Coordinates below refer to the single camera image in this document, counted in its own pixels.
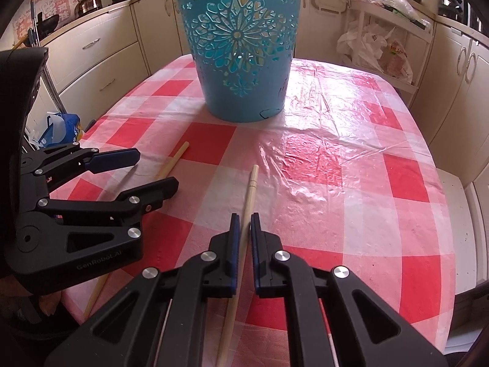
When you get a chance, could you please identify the wooden chopstick long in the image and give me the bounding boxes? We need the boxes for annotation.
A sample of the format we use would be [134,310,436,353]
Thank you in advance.
[215,165,259,367]

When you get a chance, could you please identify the blue plastic bag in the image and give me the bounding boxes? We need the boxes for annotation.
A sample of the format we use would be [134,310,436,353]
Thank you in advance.
[36,113,85,148]

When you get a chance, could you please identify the steel kettle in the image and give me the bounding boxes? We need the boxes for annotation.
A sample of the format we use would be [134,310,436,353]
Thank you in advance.
[75,0,103,17]

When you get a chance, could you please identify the wooden chopstick short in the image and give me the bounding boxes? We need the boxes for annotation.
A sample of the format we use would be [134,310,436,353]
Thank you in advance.
[84,141,190,320]

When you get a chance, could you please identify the red white checkered tablecloth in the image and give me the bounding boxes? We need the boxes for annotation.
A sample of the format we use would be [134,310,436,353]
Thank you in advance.
[55,56,455,349]

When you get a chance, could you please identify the teal perforated bucket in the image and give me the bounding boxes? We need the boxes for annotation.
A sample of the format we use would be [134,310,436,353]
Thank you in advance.
[176,0,300,123]

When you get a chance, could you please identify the white plastic bag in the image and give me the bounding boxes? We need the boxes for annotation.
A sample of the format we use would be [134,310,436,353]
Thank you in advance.
[336,21,395,72]

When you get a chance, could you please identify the white utility cart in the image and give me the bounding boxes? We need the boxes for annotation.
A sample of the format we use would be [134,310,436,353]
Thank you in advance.
[296,0,434,98]

